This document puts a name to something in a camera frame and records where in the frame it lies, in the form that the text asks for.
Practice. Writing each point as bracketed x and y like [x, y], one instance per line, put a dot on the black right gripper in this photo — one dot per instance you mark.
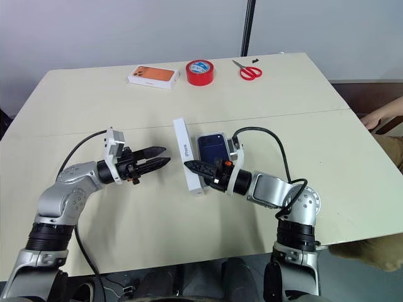
[220, 176]

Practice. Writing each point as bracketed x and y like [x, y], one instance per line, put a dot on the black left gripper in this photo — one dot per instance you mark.
[126, 166]

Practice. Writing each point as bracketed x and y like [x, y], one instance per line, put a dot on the dark blue smartphone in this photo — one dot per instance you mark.
[211, 146]

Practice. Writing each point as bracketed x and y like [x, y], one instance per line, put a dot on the white deep phone box lid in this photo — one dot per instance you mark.
[185, 148]

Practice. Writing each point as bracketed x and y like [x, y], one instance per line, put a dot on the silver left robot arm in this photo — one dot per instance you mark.
[63, 195]

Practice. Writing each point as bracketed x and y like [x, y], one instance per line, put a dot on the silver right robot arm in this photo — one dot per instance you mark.
[274, 188]

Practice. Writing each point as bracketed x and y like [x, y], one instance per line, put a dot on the white orange phone box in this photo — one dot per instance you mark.
[154, 77]

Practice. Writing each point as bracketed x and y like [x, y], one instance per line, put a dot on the bystander bare hand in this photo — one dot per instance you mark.
[387, 110]

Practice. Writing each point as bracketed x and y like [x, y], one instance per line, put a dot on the red tape roll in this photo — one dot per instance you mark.
[199, 77]

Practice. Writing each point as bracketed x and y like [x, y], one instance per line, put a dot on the small black clip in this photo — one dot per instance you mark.
[255, 59]

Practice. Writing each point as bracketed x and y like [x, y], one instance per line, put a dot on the black shoe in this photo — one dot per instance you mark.
[86, 292]

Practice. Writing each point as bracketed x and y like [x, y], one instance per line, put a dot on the black vertical pole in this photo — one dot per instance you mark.
[248, 28]

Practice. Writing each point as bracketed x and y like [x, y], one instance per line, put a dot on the dark brown furniture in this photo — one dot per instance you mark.
[359, 94]

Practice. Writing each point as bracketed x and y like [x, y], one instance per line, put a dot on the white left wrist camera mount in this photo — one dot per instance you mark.
[111, 144]

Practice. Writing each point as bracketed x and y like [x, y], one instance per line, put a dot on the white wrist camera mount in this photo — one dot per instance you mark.
[111, 144]
[236, 148]

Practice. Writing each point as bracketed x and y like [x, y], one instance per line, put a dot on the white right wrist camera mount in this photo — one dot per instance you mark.
[236, 148]

